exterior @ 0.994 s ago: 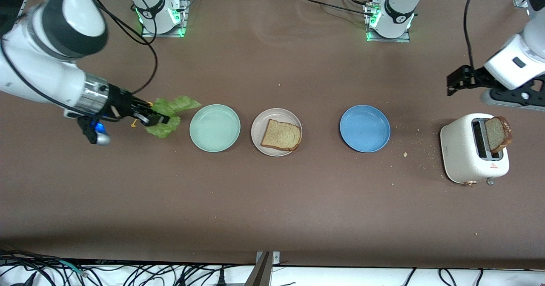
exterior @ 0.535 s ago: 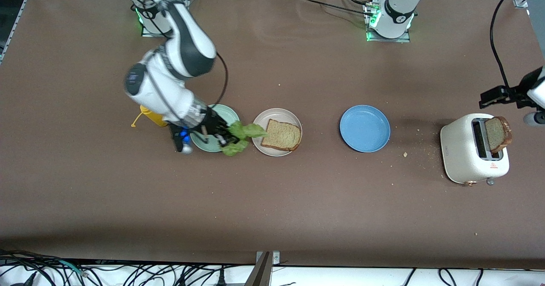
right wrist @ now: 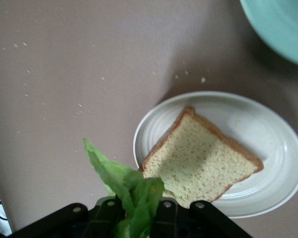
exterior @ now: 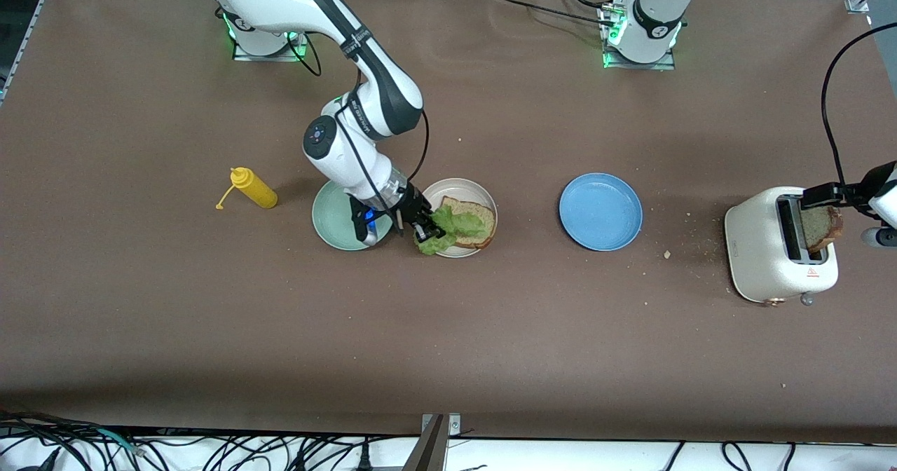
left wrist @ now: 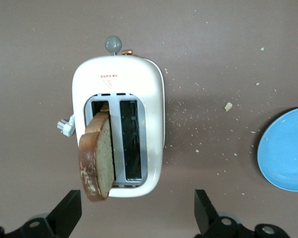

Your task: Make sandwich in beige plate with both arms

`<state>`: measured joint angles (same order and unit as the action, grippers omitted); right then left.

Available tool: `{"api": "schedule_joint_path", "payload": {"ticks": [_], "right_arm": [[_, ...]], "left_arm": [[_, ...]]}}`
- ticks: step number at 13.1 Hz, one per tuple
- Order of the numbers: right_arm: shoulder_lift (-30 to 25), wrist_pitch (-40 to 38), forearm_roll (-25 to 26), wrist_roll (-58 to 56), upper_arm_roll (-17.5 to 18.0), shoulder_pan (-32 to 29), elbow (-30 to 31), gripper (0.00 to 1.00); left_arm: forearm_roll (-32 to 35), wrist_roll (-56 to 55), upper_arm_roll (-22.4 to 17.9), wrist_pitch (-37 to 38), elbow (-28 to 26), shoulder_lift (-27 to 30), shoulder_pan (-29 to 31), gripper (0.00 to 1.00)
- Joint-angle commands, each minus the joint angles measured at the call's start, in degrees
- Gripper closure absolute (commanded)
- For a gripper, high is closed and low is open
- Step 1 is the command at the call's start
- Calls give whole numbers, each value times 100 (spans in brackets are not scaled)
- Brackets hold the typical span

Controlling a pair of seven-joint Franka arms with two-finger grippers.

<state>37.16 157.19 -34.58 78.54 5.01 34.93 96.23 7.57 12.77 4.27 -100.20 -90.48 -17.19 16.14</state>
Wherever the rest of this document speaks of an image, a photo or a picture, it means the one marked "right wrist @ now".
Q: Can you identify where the brown bread slice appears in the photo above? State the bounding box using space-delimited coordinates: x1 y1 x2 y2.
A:
138 106 264 209

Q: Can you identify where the green lettuce leaf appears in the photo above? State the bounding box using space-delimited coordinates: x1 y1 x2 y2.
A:
83 138 165 238

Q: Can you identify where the mint green round plate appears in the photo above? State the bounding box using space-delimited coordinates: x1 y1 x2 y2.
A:
239 0 298 69

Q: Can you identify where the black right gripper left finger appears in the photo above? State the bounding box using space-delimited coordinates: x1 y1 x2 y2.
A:
11 197 126 238

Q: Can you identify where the beige round plate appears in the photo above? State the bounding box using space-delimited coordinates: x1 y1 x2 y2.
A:
133 91 298 219

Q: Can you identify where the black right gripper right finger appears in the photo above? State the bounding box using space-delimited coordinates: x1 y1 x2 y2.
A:
151 199 253 238

